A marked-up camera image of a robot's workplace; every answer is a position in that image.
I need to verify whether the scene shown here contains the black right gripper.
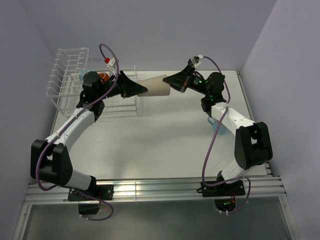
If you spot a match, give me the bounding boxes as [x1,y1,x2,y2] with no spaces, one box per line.
[162,65,210,96]

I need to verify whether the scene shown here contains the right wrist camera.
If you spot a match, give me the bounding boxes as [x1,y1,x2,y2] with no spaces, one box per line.
[188,54,204,69]

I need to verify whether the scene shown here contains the orange mug black interior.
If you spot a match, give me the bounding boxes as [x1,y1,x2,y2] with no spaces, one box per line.
[98,72,110,83]

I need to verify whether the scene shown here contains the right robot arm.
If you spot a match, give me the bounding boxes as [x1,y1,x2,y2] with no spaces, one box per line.
[163,66,273,195]

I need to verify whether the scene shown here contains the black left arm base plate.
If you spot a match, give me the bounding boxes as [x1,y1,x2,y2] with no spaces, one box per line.
[67,184,114,202]

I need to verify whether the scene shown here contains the beige paper cup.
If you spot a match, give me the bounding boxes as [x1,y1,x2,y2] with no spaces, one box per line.
[137,74,171,97]

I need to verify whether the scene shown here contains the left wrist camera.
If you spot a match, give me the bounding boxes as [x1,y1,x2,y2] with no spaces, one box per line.
[104,57,117,75]

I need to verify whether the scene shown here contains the white wire dish rack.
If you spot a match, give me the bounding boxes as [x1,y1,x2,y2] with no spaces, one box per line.
[46,47,141,118]

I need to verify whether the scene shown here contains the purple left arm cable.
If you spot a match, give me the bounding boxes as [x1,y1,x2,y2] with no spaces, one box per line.
[34,43,120,222]

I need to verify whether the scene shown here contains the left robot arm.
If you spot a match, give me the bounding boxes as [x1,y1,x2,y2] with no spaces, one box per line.
[30,71,148,200]

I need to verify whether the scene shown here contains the glossy light blue faceted mug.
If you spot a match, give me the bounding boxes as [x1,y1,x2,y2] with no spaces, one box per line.
[207,116,228,135]

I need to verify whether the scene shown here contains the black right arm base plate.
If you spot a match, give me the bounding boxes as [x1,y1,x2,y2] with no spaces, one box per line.
[196,180,246,198]

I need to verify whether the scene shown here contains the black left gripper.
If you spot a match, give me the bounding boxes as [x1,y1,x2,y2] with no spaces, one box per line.
[97,70,147,101]

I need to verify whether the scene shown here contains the light blue ceramic mug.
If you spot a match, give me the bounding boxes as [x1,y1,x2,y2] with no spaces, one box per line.
[79,69,89,82]

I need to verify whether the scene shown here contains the aluminium mounting rail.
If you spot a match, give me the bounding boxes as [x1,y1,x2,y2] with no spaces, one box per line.
[23,175,287,205]

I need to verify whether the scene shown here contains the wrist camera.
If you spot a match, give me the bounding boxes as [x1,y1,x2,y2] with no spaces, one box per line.
[188,54,204,69]
[104,57,117,75]

